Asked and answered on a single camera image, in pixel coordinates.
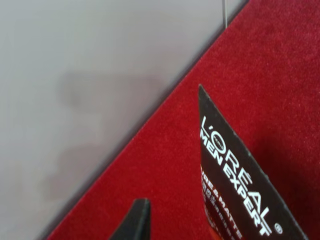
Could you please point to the black face wash tube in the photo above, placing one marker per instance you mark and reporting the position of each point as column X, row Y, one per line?
column 240, row 202

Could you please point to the red velvet tablecloth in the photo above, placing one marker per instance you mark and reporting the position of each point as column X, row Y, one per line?
column 263, row 73

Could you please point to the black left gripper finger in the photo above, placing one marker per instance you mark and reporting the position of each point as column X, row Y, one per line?
column 136, row 225

